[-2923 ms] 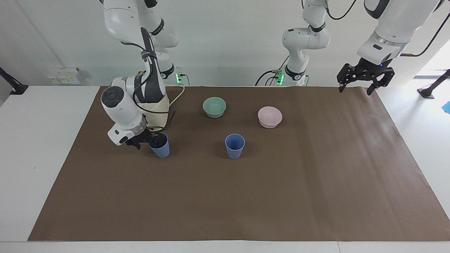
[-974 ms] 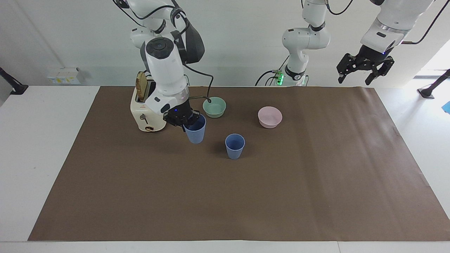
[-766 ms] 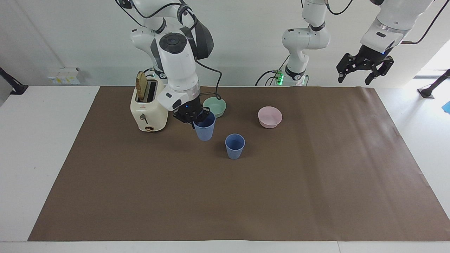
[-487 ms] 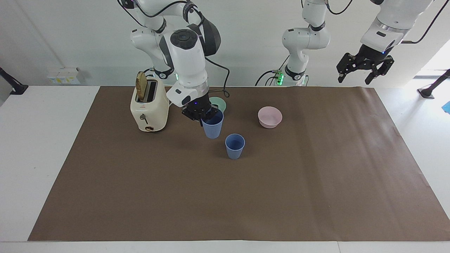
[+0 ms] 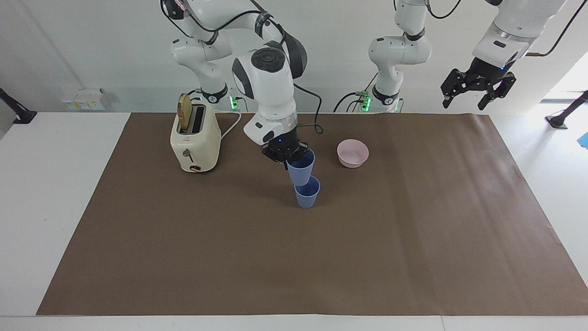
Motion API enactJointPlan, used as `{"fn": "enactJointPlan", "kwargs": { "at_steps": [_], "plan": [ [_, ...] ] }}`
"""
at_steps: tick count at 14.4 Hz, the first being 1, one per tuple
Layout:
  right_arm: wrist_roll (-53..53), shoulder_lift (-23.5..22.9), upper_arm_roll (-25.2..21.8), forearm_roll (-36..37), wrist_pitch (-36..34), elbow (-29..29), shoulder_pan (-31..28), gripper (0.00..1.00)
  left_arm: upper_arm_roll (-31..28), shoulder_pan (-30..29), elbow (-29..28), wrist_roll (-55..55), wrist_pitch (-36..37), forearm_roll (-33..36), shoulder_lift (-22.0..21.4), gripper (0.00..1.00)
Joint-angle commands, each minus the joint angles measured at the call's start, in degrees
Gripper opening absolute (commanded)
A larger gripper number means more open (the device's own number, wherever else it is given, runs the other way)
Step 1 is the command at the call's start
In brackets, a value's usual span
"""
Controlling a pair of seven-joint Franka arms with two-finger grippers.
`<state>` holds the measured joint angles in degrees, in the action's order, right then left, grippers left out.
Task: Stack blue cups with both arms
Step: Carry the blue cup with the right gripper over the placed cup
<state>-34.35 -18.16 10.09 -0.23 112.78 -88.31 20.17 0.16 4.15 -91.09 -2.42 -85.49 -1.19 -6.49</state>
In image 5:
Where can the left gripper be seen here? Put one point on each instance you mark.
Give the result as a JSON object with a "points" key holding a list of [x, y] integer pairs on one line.
{"points": [[484, 73]]}

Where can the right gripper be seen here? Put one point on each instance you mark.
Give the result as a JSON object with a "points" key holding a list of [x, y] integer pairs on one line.
{"points": [[285, 143]]}

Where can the blue ribbed plastic cup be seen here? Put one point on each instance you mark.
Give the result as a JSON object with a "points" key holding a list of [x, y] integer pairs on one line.
{"points": [[301, 174], [307, 195]]}

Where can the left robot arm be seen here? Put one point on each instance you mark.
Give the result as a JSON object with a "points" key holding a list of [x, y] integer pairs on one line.
{"points": [[395, 50]]}

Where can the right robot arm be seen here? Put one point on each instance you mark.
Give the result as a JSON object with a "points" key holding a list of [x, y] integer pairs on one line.
{"points": [[271, 92]]}

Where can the pink bowl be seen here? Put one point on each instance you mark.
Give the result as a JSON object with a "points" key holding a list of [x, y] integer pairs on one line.
{"points": [[353, 154]]}

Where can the black stand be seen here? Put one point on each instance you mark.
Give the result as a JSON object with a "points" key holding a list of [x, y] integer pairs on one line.
{"points": [[567, 112], [16, 110]]}

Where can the cream toaster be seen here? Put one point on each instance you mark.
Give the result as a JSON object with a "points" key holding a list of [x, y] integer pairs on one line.
{"points": [[195, 147]]}

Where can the toast slice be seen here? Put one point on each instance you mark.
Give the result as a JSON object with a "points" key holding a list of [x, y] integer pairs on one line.
{"points": [[184, 112]]}

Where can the blue object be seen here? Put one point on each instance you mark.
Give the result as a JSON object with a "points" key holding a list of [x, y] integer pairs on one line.
{"points": [[584, 140]]}

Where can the white wall socket box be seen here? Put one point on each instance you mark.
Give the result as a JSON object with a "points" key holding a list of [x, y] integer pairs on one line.
{"points": [[82, 99]]}

